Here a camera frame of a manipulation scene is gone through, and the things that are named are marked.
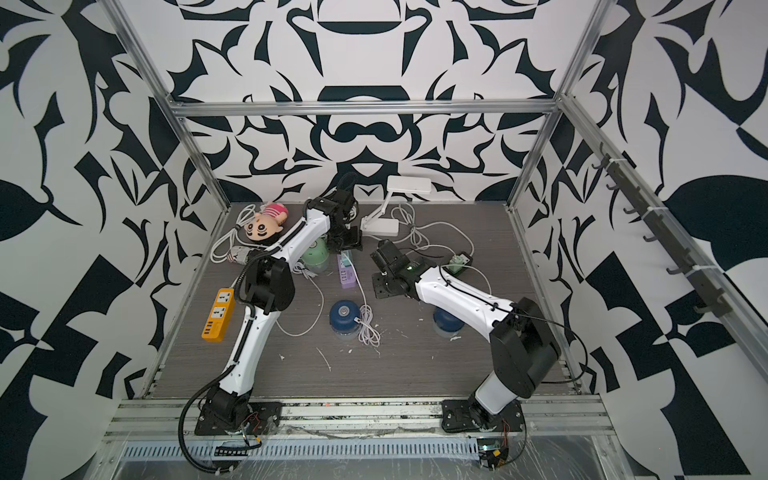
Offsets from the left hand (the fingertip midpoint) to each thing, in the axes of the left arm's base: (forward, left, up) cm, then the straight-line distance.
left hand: (353, 243), depth 102 cm
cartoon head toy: (+6, +29, +4) cm, 30 cm away
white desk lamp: (+9, -6, -2) cm, 11 cm away
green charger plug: (-11, -33, +3) cm, 35 cm away
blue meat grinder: (-30, +2, +5) cm, 30 cm away
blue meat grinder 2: (-30, -26, +2) cm, 40 cm away
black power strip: (-7, -38, -2) cm, 39 cm away
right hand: (-18, -9, +6) cm, 21 cm away
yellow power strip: (-23, +39, -3) cm, 45 cm away
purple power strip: (-9, +2, -2) cm, 10 cm away
